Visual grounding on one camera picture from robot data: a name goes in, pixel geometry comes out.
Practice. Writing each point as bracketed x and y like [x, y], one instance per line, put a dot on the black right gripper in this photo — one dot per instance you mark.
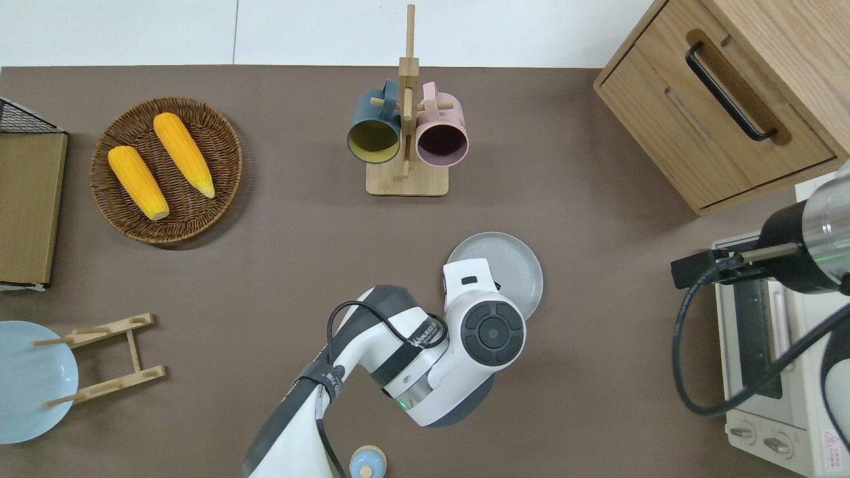
[730, 272]

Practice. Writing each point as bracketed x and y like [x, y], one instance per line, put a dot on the gray round plate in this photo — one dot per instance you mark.
[514, 265]

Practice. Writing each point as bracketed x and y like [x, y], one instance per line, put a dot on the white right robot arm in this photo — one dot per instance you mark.
[823, 219]

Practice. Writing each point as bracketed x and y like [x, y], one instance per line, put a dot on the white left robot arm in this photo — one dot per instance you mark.
[491, 332]

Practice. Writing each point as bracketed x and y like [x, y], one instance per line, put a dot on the light blue plate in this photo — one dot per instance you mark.
[30, 392]

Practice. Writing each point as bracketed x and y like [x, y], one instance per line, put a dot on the cream toaster oven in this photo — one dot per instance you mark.
[797, 398]

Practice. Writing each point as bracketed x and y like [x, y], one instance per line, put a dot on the wooden drawer cabinet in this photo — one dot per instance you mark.
[677, 133]

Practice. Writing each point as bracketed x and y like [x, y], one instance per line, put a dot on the cream oven knob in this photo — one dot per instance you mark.
[742, 433]
[777, 445]

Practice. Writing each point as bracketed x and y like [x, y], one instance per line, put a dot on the pink mug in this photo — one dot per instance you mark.
[441, 143]

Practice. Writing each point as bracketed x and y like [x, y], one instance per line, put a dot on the wooden mug tree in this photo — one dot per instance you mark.
[406, 182]

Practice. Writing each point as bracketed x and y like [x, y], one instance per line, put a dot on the teal mug with yellow inside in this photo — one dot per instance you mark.
[373, 141]

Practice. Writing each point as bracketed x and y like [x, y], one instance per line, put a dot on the small blue dome bell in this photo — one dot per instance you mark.
[366, 463]

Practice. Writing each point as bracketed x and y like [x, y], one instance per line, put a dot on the round brown wicker basket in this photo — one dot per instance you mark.
[219, 159]

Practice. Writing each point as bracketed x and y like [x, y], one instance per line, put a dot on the yellow corn cob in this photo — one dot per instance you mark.
[186, 156]
[138, 182]

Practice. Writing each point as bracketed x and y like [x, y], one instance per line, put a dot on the wooden dish rack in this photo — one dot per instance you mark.
[135, 352]

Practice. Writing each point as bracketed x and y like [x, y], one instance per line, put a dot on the wooden lid board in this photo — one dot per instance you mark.
[30, 206]

